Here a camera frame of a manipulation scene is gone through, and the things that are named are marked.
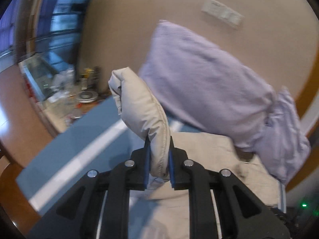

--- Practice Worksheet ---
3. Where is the beige puffer jacket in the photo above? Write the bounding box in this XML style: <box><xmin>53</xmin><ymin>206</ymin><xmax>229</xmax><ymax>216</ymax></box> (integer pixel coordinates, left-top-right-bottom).
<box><xmin>108</xmin><ymin>67</ymin><xmax>281</xmax><ymax>239</ymax></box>

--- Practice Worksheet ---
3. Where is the blue white striped bedsheet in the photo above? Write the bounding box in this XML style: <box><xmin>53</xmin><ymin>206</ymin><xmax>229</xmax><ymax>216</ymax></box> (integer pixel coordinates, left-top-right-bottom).
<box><xmin>15</xmin><ymin>97</ymin><xmax>208</xmax><ymax>239</ymax></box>

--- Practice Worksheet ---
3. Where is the round metal lid container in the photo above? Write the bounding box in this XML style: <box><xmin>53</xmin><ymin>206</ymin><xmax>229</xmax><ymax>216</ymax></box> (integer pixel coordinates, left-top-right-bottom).
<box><xmin>75</xmin><ymin>91</ymin><xmax>98</xmax><ymax>104</ymax></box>

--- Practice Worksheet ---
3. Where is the glass top tv cabinet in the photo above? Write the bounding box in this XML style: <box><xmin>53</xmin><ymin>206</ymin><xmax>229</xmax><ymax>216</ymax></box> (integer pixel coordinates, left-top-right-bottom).
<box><xmin>18</xmin><ymin>53</ymin><xmax>110</xmax><ymax>137</ymax></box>

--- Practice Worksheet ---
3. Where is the lavender pillow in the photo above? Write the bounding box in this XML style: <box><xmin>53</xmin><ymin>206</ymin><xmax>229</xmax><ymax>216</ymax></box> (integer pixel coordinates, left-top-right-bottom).
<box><xmin>139</xmin><ymin>20</ymin><xmax>275</xmax><ymax>152</ymax></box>

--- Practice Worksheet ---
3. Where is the black flat television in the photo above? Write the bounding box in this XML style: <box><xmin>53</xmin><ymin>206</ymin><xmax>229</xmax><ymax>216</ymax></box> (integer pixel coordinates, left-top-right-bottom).
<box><xmin>35</xmin><ymin>0</ymin><xmax>91</xmax><ymax>73</ymax></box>

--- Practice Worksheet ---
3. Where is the white wall socket panel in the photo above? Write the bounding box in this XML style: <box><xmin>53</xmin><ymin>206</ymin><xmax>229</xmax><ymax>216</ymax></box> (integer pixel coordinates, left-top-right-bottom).
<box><xmin>201</xmin><ymin>0</ymin><xmax>244</xmax><ymax>29</ymax></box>

